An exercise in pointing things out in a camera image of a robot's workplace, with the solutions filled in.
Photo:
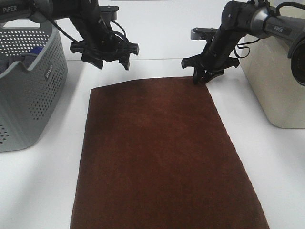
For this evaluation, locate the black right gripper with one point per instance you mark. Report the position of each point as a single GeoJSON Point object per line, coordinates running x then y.
{"type": "Point", "coordinates": [214, 57]}

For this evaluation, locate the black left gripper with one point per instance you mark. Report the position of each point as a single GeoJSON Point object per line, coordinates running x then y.
{"type": "Point", "coordinates": [103, 40]}

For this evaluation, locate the brown towel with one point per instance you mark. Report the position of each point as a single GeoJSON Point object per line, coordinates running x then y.
{"type": "Point", "coordinates": [156, 155]}

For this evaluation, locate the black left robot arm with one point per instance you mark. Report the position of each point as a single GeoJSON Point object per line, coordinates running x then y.
{"type": "Point", "coordinates": [40, 11]}

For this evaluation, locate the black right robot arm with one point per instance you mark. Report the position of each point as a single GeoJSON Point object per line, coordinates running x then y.
{"type": "Point", "coordinates": [256, 18]}

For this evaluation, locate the beige plastic bin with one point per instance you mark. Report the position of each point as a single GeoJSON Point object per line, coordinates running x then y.
{"type": "Point", "coordinates": [268, 71]}

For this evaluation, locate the blue cloth in basket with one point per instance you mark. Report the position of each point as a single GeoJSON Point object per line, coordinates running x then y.
{"type": "Point", "coordinates": [35, 51]}

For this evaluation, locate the grey perforated plastic basket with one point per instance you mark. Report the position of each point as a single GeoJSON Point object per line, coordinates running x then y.
{"type": "Point", "coordinates": [30, 86]}

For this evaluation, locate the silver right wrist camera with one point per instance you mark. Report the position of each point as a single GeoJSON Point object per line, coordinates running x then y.
{"type": "Point", "coordinates": [205, 34]}

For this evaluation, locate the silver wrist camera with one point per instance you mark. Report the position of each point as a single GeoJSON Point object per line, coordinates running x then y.
{"type": "Point", "coordinates": [205, 34]}
{"type": "Point", "coordinates": [109, 13]}

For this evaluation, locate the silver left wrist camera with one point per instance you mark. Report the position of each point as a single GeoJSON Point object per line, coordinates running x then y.
{"type": "Point", "coordinates": [109, 13]}

